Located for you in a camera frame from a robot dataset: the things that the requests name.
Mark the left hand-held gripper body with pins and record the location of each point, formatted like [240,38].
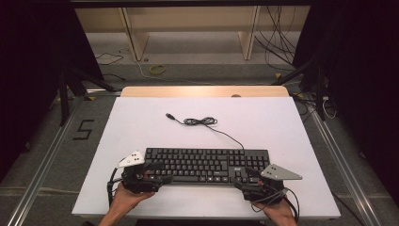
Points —
[138,182]

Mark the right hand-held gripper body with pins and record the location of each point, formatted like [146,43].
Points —
[266,191]

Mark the black keyboard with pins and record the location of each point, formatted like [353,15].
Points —
[194,164]

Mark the person's left hand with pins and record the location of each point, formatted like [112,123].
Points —
[125,199]

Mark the person's right hand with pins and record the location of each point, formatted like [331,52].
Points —
[280,213]

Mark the white table board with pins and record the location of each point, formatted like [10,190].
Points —
[251,125]

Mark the grey table grommet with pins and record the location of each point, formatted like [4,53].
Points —
[236,95]

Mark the yellow tape roll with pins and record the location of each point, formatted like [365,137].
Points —
[155,71]

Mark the black metal stand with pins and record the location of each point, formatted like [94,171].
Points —
[319,94]

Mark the black tripod stand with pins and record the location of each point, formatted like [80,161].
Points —
[64,100]

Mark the black curtain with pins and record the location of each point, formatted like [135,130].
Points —
[31,78]
[360,78]

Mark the black metal beam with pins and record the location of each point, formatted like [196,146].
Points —
[188,3]

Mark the aluminium floor rail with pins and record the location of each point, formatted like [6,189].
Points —
[345,175]
[47,163]

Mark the beige wooden desk frame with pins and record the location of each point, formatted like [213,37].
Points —
[136,39]

